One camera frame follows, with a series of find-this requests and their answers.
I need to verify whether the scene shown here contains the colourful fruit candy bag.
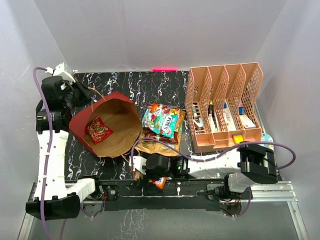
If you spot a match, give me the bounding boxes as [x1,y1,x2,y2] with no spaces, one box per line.
[133,170,167,190]

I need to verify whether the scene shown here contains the gold snack bag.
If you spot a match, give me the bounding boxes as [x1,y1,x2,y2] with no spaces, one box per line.
[135,110,186,157]

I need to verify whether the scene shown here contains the red doritos bag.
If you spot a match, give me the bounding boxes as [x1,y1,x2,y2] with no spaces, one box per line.
[144,129,179,145]

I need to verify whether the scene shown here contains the red peanut snack bag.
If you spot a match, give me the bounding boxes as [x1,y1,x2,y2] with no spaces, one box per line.
[84,116,114,145]

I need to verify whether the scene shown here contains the red paper bag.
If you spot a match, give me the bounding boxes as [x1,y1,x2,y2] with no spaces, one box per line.
[69,92,142,158]

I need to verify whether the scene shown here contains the teal fox's candy bag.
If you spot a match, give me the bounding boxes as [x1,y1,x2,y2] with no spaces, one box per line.
[141,103,181,139]

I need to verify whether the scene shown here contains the pink plastic desk organizer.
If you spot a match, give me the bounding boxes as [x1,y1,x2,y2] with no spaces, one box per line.
[184,62,264,154]

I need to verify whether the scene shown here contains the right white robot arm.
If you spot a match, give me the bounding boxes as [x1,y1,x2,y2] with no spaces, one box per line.
[138,142,278,201]

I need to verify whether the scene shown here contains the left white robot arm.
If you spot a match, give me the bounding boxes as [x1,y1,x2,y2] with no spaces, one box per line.
[25,75,104,221]

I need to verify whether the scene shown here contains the grey stapler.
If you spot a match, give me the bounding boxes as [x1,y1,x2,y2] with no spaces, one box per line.
[193,117,204,131]

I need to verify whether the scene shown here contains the white glue stick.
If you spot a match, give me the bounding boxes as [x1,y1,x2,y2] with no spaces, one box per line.
[192,105,199,123]

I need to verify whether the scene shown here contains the pink tape strip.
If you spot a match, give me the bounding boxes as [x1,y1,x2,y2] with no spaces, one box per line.
[152,67,177,72]

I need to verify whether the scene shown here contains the black yellow marker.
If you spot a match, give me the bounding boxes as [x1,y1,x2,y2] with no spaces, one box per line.
[208,101,214,115]

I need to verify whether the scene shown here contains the white label packets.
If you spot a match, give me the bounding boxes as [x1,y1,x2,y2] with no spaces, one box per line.
[223,107,237,131]

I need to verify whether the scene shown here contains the white red paper box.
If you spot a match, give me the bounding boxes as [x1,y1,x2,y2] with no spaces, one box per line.
[239,114,257,129]

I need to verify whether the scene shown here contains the blue small box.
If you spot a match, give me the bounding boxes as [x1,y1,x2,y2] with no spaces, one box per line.
[238,106,246,115]

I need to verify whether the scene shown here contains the blister pack with blue card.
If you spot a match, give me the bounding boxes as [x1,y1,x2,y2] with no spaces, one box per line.
[260,132,274,151]

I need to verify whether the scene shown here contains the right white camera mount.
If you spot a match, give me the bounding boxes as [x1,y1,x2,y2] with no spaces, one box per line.
[129,156,147,175]

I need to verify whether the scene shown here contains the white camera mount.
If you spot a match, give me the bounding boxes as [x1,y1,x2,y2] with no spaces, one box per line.
[45,62,76,84]
[129,156,147,175]

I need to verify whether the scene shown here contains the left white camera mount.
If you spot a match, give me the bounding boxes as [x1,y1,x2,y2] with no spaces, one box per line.
[45,62,76,84]

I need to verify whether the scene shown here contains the aluminium front rail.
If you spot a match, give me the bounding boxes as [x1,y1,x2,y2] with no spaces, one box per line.
[19,180,309,240]

